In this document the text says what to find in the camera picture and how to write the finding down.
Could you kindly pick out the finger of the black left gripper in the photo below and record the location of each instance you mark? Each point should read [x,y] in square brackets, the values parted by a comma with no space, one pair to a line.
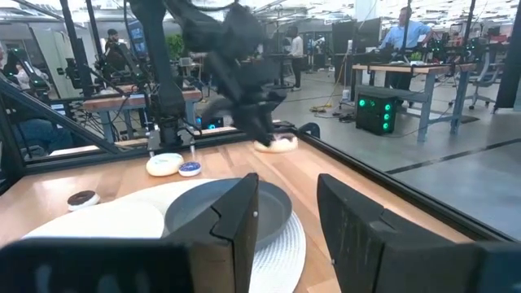
[274,103]
[256,122]

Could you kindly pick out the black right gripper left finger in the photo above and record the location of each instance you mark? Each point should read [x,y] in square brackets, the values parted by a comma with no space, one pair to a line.
[228,232]

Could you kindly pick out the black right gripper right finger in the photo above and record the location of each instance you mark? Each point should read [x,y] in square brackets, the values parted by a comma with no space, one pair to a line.
[366,244]

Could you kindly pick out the pink iced cream donut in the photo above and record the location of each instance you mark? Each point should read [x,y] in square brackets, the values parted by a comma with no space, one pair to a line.
[285,145]

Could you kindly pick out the small blue iced donut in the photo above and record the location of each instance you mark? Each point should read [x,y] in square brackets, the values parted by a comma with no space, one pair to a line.
[189,167]

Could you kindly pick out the white iced cream donut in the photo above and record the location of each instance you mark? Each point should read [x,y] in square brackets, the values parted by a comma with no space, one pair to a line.
[163,166]

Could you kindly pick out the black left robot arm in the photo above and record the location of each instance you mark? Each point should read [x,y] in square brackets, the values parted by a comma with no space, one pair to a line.
[163,81]

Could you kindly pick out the black corner clamp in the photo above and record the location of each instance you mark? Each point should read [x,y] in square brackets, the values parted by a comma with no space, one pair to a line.
[310,130]

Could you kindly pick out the dark grey plate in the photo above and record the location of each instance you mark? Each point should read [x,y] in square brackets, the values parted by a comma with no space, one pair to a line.
[270,211]

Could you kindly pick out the person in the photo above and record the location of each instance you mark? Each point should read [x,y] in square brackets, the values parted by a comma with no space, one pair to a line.
[407,34]
[112,38]
[296,49]
[40,134]

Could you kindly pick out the white woven round placemat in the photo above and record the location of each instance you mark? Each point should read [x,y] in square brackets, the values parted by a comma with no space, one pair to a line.
[281,260]

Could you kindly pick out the green potted plant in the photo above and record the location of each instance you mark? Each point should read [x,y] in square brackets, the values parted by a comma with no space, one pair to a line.
[176,45]

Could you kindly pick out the black computer tower green lights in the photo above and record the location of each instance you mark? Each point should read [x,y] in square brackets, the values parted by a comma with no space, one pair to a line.
[374,114]

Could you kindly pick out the wooden table grey legs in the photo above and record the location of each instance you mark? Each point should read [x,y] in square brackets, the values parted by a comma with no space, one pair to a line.
[423,71]
[110,103]

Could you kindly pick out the chocolate iced white donut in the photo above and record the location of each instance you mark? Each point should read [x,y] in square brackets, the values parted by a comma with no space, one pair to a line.
[82,198]

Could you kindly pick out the grey office chair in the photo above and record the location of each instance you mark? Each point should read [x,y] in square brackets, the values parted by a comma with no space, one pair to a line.
[484,77]

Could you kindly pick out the black diagonal frame strut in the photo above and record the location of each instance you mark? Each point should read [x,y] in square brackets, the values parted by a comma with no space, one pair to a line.
[61,118]

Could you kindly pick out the black vertical post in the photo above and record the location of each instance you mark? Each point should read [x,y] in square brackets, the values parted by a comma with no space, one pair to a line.
[509,61]

